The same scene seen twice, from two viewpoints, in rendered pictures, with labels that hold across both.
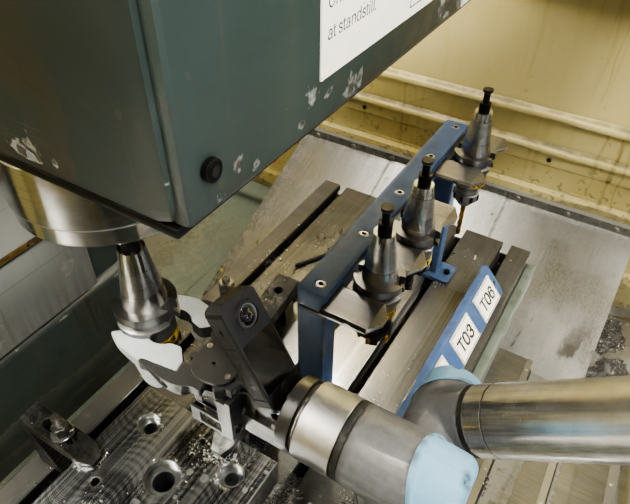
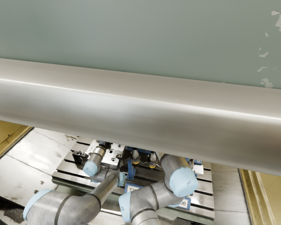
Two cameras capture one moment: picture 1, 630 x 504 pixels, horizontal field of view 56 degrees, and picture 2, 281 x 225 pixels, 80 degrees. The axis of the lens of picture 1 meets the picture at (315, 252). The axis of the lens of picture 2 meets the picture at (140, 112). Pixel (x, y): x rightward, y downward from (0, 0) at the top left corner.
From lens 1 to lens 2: 0.87 m
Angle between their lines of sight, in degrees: 54
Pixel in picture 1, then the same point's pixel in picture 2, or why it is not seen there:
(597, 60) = not seen: outside the picture
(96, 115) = not seen: hidden behind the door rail
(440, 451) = (91, 164)
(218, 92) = not seen: hidden behind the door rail
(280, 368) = (102, 143)
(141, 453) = (114, 147)
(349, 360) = (151, 176)
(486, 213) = (236, 207)
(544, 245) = not seen: outside the picture
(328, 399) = (98, 149)
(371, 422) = (95, 155)
